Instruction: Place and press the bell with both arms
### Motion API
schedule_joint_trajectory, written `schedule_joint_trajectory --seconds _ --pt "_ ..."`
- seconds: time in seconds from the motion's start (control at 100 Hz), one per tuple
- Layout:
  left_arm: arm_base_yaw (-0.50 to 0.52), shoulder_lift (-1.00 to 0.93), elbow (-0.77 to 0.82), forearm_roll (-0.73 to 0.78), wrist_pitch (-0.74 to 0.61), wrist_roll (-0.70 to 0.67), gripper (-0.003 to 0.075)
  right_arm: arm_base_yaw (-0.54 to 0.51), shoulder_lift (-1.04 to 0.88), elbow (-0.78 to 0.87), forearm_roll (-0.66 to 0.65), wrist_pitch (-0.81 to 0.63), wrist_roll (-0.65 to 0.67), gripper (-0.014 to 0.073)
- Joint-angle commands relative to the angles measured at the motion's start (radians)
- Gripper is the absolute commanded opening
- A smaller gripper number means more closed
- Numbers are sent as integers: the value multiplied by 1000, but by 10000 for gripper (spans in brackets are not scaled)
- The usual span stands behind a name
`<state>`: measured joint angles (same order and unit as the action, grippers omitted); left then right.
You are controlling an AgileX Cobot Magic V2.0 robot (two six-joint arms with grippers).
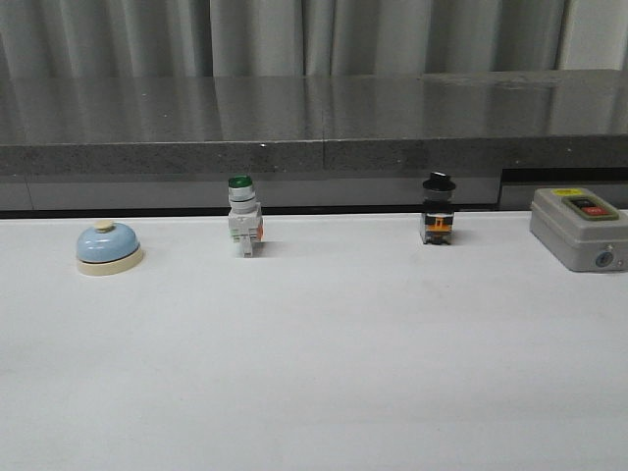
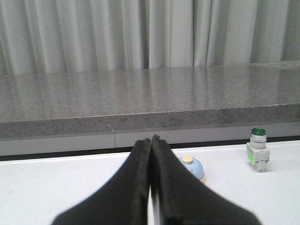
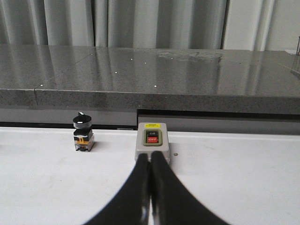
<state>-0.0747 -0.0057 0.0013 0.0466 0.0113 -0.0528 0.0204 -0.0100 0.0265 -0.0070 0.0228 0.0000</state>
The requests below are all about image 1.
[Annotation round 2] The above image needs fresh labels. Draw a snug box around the blue call bell cream base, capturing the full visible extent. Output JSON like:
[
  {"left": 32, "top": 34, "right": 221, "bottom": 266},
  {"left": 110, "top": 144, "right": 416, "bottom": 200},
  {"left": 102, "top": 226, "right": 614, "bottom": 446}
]
[{"left": 76, "top": 220, "right": 144, "bottom": 276}]

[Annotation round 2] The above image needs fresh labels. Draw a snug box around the grey granite counter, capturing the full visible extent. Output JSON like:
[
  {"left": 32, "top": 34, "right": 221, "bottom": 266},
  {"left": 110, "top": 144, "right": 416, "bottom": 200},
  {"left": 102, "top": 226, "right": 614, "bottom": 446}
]
[{"left": 1, "top": 70, "right": 627, "bottom": 215}]

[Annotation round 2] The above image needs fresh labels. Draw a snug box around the grey curtain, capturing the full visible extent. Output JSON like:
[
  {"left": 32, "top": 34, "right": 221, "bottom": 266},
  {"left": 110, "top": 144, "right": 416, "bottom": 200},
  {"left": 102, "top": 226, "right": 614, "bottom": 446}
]
[{"left": 1, "top": 1, "right": 569, "bottom": 79}]

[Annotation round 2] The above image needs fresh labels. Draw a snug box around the green push button switch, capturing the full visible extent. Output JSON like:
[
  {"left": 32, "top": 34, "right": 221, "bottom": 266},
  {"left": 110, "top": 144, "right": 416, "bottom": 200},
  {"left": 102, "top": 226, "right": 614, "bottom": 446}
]
[{"left": 228, "top": 175, "right": 264, "bottom": 257}]

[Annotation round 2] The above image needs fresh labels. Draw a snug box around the black rotary selector switch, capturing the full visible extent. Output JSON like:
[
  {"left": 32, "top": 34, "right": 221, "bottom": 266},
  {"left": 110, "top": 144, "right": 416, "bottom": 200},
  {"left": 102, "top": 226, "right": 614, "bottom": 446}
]
[{"left": 420, "top": 172, "right": 456, "bottom": 245}]

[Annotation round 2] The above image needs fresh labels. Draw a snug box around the grey on off switch box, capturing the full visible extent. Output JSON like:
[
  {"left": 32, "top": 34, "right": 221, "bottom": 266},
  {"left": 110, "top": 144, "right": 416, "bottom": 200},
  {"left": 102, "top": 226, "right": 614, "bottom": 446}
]
[{"left": 530, "top": 187, "right": 627, "bottom": 273}]

